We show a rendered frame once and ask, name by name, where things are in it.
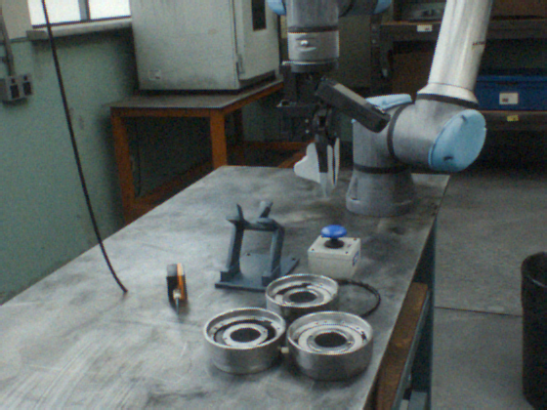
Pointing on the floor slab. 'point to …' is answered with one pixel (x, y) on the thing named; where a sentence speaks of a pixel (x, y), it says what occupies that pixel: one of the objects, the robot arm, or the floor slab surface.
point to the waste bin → (534, 328)
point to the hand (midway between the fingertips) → (331, 188)
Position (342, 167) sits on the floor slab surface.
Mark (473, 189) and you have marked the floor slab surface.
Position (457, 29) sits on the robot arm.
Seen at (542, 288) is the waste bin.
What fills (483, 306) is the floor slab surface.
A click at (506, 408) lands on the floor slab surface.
